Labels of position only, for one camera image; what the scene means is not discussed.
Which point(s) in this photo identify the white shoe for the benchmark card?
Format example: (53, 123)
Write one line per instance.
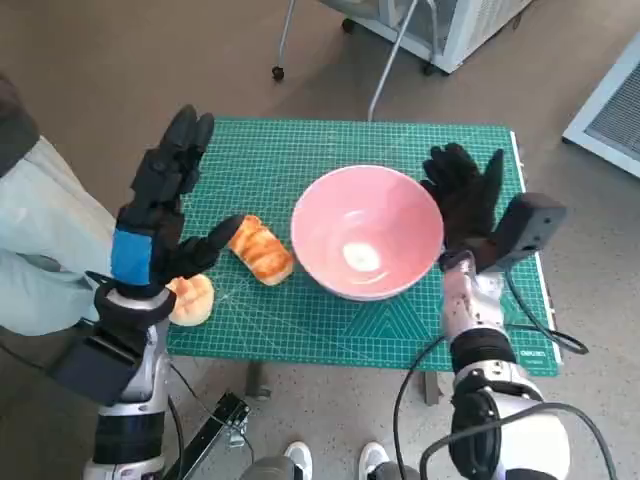
(299, 457)
(374, 455)

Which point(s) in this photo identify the grey table leg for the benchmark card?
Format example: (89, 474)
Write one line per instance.
(257, 380)
(432, 387)

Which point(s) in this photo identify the black metal frame with caster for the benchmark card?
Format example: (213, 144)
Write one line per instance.
(220, 420)

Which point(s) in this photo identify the white louvred panel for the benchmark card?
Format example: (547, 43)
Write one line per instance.
(610, 110)

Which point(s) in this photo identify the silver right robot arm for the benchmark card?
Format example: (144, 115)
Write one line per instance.
(480, 350)

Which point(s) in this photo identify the grey chair with casters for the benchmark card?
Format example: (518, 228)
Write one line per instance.
(387, 65)

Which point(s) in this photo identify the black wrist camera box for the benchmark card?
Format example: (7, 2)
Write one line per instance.
(95, 370)
(530, 220)

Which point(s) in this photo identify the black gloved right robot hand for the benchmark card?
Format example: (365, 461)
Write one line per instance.
(465, 200)

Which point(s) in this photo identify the pink bowl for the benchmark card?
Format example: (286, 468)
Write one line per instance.
(365, 215)

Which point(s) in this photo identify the green cutting mat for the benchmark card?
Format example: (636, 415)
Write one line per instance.
(310, 340)

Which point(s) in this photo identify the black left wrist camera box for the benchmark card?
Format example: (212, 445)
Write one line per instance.
(95, 370)

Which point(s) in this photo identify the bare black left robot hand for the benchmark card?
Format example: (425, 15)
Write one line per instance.
(132, 255)

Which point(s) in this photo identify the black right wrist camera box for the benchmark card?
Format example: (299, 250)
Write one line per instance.
(530, 220)

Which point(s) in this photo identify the white vented cabinet on casters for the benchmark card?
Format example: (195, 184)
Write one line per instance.
(465, 30)

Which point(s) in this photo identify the grey rounded leg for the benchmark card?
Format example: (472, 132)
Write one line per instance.
(270, 470)
(395, 472)

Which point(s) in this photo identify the round toy bread bun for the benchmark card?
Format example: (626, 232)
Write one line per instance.
(192, 305)

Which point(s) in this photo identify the person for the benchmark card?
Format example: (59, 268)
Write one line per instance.
(45, 240)

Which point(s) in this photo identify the oblong toy bread loaf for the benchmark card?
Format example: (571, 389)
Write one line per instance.
(262, 252)

